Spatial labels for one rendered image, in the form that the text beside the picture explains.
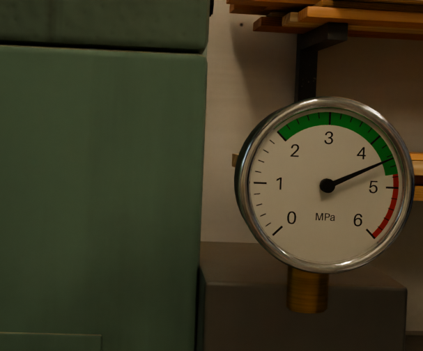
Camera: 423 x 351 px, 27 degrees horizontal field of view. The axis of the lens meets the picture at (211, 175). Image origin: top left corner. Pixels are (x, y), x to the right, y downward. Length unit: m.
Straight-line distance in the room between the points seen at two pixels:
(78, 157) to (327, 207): 0.11
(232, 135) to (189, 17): 2.55
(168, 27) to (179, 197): 0.07
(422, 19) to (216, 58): 0.73
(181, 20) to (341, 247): 0.12
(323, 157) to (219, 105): 2.61
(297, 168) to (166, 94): 0.08
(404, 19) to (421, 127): 0.63
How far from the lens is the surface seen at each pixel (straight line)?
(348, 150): 0.31
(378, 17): 2.52
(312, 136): 0.31
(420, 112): 3.08
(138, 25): 0.37
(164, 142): 0.37
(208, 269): 0.37
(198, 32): 0.37
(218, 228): 2.93
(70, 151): 0.37
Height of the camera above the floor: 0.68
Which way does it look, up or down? 3 degrees down
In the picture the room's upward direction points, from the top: 2 degrees clockwise
